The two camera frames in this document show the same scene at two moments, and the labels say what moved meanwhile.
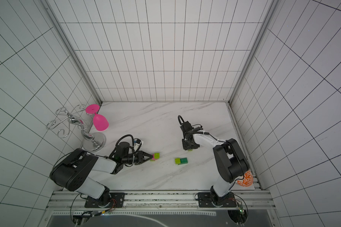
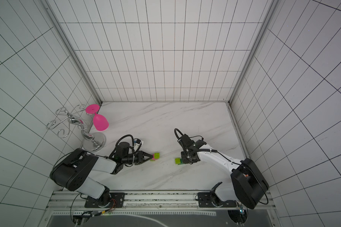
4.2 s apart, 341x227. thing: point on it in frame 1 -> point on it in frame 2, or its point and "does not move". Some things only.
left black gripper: x=140 y=155 does not move
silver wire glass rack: x=77 y=117 does not move
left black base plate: x=117 y=200 does not move
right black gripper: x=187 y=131 -> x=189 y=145
